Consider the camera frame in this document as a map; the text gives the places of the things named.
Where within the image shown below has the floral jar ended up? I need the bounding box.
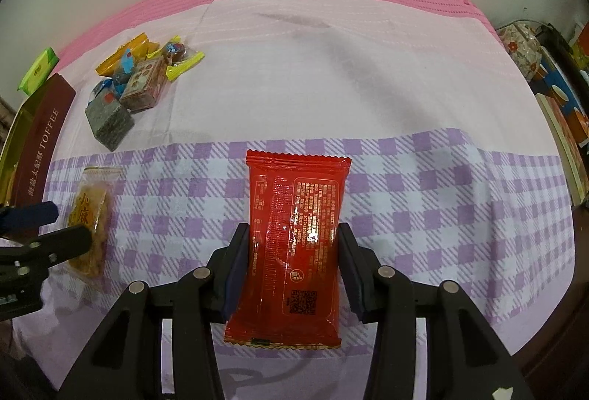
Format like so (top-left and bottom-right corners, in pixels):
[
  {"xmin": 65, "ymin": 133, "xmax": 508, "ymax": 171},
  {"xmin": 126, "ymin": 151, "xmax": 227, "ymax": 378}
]
[{"xmin": 497, "ymin": 23, "xmax": 543, "ymax": 78}]

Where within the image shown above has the colourful printed box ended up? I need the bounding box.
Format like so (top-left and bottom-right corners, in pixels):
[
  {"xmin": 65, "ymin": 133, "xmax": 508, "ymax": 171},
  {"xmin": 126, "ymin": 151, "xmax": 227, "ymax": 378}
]
[
  {"xmin": 536, "ymin": 96, "xmax": 589, "ymax": 205},
  {"xmin": 534, "ymin": 59, "xmax": 589, "ymax": 147}
]

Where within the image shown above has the red snack packet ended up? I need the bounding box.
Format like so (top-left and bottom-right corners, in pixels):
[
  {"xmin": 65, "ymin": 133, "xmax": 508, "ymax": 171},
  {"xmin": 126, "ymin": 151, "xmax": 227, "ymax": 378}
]
[{"xmin": 224, "ymin": 149, "xmax": 353, "ymax": 349}]

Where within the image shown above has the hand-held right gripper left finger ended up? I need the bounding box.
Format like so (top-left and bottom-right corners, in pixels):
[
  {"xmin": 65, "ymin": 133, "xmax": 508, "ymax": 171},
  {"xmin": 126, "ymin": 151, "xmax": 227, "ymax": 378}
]
[{"xmin": 55, "ymin": 222, "xmax": 251, "ymax": 400}]

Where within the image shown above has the pink and purple checked cloth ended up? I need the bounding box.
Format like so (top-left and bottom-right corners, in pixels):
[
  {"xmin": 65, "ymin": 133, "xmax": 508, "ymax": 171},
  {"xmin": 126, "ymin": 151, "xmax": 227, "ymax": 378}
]
[{"xmin": 9, "ymin": 0, "xmax": 581, "ymax": 400}]

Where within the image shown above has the green tissue pack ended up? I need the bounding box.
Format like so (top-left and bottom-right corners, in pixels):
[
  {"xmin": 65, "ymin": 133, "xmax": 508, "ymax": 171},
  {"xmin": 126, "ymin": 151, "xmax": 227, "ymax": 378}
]
[{"xmin": 17, "ymin": 48, "xmax": 60, "ymax": 96}]

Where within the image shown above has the gold tin box maroon outside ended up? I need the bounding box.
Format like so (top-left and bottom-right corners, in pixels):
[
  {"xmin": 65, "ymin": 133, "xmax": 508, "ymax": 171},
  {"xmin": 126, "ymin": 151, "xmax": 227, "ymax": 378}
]
[{"xmin": 0, "ymin": 73, "xmax": 77, "ymax": 210}]

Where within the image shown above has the red patterned square packet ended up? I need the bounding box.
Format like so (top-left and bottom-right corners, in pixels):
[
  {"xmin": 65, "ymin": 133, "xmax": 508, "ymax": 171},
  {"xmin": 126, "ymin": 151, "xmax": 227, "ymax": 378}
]
[{"xmin": 120, "ymin": 59, "xmax": 166, "ymax": 113}]

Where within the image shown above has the blue cookie packet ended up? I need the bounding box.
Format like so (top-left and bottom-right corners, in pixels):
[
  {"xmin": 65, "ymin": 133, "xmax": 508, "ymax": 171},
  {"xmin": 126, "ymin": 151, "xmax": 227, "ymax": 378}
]
[{"xmin": 112, "ymin": 50, "xmax": 139, "ymax": 84}]

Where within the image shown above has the grey square packet red label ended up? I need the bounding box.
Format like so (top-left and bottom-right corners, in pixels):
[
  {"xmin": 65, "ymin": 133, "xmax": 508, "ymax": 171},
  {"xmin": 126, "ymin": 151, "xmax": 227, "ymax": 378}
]
[{"xmin": 85, "ymin": 98, "xmax": 135, "ymax": 151}]

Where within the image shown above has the clear fried snack packet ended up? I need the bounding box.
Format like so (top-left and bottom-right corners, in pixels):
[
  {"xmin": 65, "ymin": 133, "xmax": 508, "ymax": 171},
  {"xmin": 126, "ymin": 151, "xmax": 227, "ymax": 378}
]
[{"xmin": 68, "ymin": 166, "xmax": 124, "ymax": 281}]

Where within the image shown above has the orange snack packet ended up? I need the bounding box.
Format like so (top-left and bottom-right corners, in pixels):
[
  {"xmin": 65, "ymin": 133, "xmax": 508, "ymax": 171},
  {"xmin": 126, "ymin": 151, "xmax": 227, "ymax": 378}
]
[{"xmin": 96, "ymin": 33, "xmax": 161, "ymax": 77}]

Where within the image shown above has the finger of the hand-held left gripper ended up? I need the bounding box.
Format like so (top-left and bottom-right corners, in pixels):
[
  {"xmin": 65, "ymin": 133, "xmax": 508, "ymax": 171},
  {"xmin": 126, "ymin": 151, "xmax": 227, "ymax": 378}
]
[
  {"xmin": 0, "ymin": 225, "xmax": 93, "ymax": 277},
  {"xmin": 0, "ymin": 201, "xmax": 60, "ymax": 239}
]

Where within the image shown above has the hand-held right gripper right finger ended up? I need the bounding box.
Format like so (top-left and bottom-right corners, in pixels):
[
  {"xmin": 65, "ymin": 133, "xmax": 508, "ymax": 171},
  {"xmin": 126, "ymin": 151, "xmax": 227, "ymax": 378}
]
[{"xmin": 338, "ymin": 222, "xmax": 537, "ymax": 400}]

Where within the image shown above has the yellow candy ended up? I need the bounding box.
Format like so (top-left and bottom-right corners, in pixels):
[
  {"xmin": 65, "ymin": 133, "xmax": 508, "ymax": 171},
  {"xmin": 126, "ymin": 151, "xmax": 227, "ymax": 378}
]
[{"xmin": 159, "ymin": 36, "xmax": 205, "ymax": 82}]

